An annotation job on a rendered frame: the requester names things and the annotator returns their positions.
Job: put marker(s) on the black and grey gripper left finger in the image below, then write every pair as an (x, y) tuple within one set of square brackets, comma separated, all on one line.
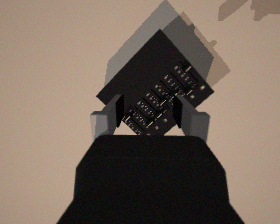
[(104, 122)]

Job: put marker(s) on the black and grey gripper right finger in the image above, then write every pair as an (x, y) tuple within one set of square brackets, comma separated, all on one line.
[(192, 122)]

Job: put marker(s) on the black lighting desk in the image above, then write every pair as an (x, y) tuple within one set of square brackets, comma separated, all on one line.
[(148, 82)]

